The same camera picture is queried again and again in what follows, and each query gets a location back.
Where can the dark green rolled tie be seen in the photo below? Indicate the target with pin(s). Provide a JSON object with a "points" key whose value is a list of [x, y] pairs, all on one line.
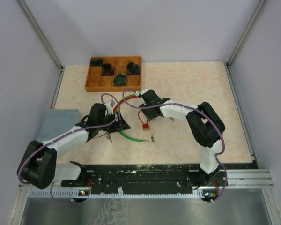
{"points": [[96, 62]]}

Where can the folded blue jeans cloth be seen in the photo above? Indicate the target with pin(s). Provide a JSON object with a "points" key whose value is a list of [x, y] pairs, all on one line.
{"points": [[57, 122]]}

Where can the thin red wire padlock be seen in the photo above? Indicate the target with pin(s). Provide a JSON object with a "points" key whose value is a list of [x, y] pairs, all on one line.
{"points": [[145, 125]]}

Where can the blue yellow rolled tie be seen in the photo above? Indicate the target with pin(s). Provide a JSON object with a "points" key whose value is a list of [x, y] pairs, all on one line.
{"points": [[120, 80]]}

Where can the red cable lock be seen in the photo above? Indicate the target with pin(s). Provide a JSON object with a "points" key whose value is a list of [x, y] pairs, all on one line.
{"points": [[122, 101]]}

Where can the black dotted rolled tie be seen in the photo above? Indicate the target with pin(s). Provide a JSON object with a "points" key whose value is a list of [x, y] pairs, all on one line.
{"points": [[133, 69]]}

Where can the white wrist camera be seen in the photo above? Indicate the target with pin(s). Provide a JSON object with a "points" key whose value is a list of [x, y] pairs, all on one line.
{"points": [[140, 93], [109, 107]]}

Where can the wooden compartment tray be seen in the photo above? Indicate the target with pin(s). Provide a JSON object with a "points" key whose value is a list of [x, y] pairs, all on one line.
{"points": [[95, 82]]}

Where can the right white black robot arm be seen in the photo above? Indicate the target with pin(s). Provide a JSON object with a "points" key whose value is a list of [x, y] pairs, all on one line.
{"points": [[206, 126]]}

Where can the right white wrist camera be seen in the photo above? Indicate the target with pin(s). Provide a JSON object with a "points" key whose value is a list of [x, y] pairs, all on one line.
{"points": [[140, 93]]}

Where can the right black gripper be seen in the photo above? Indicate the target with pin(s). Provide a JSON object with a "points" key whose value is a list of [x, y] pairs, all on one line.
{"points": [[149, 115]]}

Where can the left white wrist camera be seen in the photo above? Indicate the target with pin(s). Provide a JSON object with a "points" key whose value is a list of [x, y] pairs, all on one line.
{"points": [[109, 107]]}

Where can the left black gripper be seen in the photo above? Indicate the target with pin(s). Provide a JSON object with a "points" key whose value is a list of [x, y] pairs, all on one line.
{"points": [[121, 125]]}

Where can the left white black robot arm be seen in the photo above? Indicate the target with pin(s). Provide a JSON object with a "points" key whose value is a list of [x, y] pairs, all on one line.
{"points": [[39, 166]]}

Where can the green cable lock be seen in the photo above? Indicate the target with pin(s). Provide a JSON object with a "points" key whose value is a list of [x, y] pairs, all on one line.
{"points": [[132, 139]]}

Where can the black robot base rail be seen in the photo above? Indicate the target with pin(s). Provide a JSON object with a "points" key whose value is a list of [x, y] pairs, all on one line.
{"points": [[140, 181]]}

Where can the black orange rolled tie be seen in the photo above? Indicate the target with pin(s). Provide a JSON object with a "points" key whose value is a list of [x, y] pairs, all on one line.
{"points": [[107, 69]]}

